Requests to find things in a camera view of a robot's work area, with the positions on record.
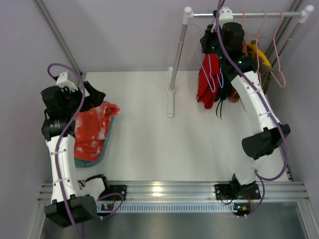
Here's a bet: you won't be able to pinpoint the orange white tie-dye trousers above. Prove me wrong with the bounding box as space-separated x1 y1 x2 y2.
73 103 121 161

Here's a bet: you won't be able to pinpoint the red trousers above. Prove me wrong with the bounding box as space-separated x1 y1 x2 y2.
196 53 222 110

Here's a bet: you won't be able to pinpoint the light blue hanger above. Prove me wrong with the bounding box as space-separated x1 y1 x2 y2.
216 64 224 88
187 9 217 92

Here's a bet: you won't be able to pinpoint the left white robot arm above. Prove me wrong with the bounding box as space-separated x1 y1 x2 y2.
41 82 110 228

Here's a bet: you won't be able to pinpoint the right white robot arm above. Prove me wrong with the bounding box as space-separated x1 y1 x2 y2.
197 22 291 205

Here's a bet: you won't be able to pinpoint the pink hanger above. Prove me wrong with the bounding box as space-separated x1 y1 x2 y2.
241 10 259 37
265 10 286 89
255 10 269 78

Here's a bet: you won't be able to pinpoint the black trousers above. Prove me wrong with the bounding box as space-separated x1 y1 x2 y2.
215 69 232 120

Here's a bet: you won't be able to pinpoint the yellow camouflage trousers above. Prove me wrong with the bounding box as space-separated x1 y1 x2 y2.
246 40 273 92

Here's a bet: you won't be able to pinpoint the orange camouflage trousers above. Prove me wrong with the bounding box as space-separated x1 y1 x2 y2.
230 88 240 103

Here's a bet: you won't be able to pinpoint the white metal clothes rack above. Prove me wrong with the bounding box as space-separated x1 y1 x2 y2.
165 4 315 118

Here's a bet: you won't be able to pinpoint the teal plastic bin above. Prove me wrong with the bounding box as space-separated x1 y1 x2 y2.
74 100 116 168

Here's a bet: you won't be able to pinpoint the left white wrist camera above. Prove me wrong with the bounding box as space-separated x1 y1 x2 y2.
56 71 79 92

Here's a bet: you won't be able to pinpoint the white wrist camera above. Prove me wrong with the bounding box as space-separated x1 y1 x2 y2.
211 7 233 33
56 71 79 92

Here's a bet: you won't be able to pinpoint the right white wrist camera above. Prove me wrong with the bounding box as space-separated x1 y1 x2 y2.
211 7 233 33

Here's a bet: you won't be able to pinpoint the aluminium mounting rail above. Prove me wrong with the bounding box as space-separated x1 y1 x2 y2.
37 181 310 203

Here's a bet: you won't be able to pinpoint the grey slotted cable duct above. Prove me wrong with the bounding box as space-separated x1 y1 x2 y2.
96 202 250 214

